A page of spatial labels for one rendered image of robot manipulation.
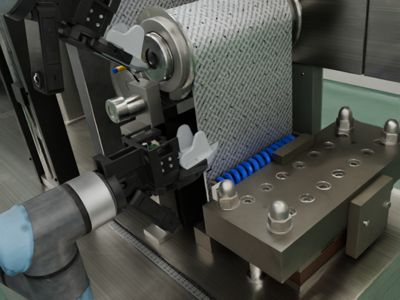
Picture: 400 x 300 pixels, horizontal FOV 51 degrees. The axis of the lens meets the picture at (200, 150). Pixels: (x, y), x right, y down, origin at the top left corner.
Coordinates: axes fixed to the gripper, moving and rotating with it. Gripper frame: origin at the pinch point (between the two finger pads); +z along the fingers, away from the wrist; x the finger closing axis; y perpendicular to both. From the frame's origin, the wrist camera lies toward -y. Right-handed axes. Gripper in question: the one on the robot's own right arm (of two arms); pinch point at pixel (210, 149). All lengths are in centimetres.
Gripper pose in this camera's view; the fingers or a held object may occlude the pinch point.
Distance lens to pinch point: 70.9
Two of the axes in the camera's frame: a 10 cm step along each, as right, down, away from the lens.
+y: -1.1, -8.7, -4.9
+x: -6.6, -3.0, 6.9
